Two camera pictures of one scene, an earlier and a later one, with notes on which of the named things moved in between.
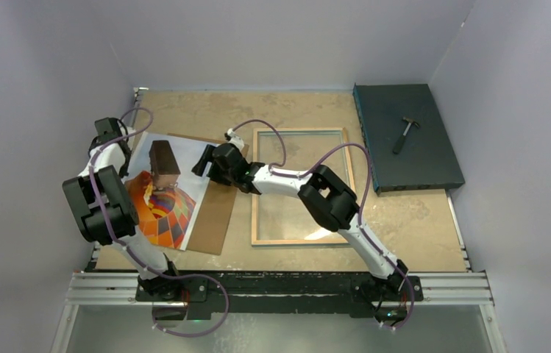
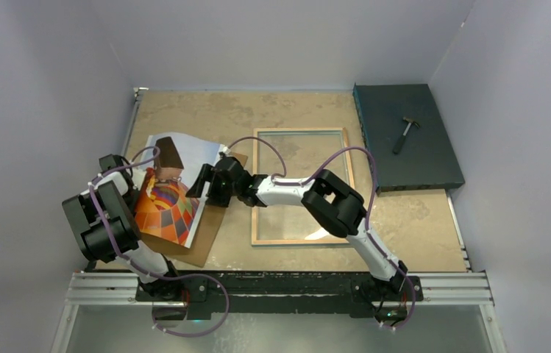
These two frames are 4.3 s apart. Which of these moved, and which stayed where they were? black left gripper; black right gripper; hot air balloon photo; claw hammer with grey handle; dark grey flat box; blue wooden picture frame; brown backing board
Moved: black right gripper; hot air balloon photo; brown backing board; black left gripper
Stayed: dark grey flat box; blue wooden picture frame; claw hammer with grey handle
